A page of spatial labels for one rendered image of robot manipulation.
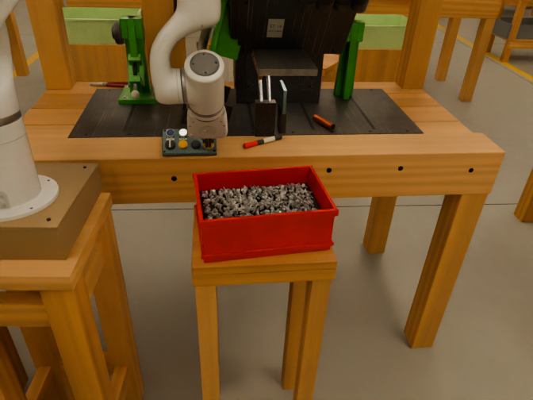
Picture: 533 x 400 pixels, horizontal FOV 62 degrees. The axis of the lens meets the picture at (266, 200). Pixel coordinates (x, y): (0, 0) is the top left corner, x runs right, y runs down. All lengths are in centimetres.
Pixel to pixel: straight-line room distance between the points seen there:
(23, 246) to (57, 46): 98
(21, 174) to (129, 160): 33
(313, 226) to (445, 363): 112
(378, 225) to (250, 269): 134
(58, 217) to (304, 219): 52
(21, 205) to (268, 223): 52
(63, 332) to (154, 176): 47
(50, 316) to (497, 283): 200
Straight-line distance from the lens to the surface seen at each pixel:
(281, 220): 100
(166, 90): 100
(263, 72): 123
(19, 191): 106
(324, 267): 108
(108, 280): 133
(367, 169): 136
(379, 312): 211
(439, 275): 175
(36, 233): 102
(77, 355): 119
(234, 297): 209
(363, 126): 152
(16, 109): 102
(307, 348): 129
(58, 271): 102
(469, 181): 153
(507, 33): 642
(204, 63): 98
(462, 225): 163
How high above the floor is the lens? 149
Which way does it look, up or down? 33 degrees down
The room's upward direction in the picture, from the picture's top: 3 degrees clockwise
